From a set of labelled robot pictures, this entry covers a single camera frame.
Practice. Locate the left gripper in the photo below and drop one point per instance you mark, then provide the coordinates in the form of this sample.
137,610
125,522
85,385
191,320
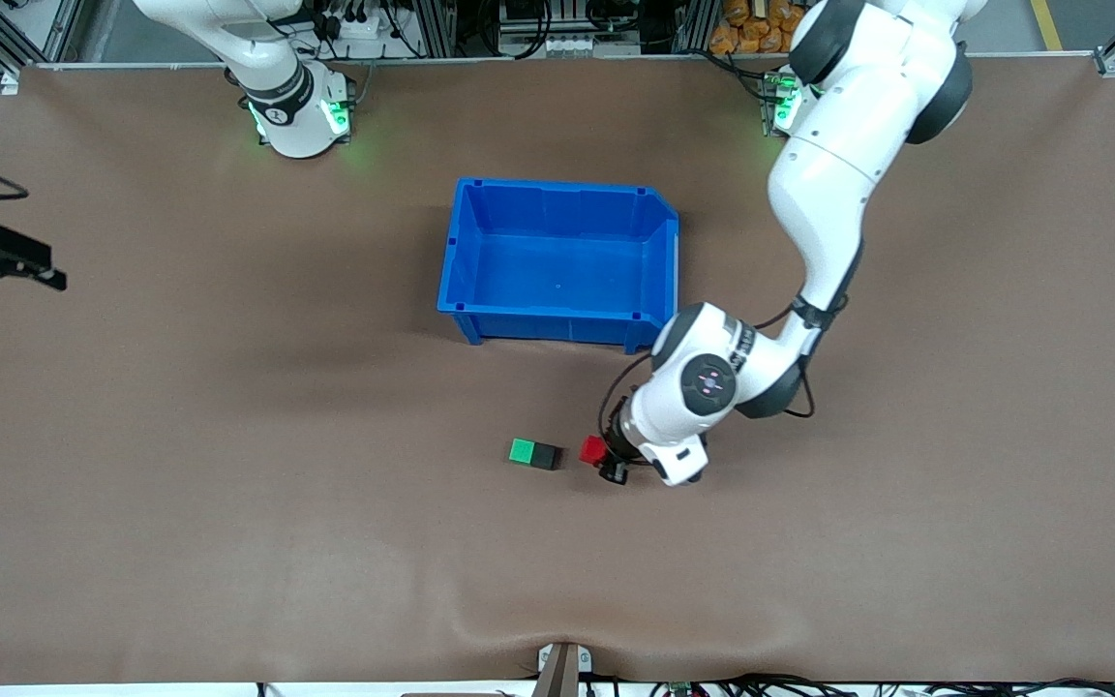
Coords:
615,450

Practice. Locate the green cube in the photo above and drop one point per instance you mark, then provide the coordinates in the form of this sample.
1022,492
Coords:
521,451

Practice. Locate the brown table mat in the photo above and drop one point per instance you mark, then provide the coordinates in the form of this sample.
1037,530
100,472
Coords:
325,561

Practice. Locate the aluminium camera mount post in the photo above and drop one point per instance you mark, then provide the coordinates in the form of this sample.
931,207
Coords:
562,673

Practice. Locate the aluminium table edge rail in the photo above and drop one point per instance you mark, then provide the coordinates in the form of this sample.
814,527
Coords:
519,60

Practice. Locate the white power strip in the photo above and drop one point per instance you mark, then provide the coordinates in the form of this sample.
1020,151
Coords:
364,29

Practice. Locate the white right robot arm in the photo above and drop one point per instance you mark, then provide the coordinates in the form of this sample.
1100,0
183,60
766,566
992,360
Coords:
291,126

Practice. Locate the red cube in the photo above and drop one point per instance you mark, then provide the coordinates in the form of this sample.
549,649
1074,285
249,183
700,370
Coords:
593,450

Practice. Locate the white connector block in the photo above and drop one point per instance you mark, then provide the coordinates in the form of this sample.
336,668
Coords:
591,45

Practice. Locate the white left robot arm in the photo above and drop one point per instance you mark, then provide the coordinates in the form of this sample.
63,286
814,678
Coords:
838,165

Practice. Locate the black cube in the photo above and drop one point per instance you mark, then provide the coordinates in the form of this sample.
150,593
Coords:
548,456

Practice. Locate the orange netted bundle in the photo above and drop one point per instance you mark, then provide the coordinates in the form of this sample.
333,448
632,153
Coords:
751,34

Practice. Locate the blue plastic storage bin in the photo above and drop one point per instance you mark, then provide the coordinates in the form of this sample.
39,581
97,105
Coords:
557,271

